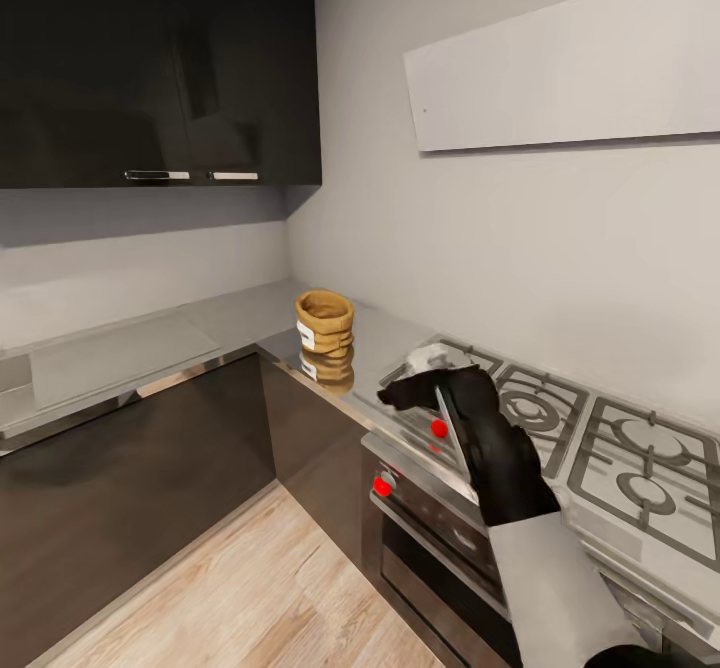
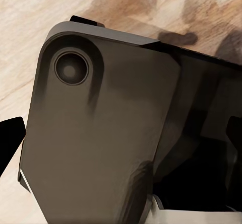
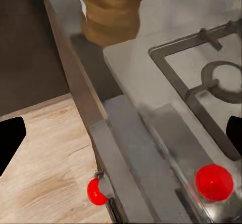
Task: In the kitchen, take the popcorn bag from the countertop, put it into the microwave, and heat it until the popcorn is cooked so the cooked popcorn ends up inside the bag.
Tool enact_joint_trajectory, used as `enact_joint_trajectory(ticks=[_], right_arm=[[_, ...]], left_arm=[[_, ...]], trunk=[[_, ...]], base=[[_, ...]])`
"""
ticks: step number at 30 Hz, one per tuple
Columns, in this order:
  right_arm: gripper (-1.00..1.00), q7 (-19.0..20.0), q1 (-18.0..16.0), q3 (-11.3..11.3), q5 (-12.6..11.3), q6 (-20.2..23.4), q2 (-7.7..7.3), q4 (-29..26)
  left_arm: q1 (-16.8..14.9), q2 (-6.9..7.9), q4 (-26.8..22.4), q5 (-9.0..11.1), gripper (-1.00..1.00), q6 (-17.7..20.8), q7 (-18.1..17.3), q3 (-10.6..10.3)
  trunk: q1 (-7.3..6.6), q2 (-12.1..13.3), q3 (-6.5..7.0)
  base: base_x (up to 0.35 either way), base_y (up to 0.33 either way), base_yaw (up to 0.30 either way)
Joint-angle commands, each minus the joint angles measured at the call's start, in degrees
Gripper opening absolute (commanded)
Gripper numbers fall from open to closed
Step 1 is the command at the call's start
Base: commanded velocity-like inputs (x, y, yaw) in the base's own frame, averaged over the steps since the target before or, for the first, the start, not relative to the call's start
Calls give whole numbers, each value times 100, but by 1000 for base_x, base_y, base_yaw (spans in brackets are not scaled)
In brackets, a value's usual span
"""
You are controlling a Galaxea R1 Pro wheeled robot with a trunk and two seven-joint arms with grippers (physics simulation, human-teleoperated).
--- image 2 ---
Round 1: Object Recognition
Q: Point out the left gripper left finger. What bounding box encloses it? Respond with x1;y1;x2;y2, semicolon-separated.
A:
0;116;26;177

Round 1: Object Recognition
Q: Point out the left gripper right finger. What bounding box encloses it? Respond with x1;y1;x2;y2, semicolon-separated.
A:
226;116;242;157

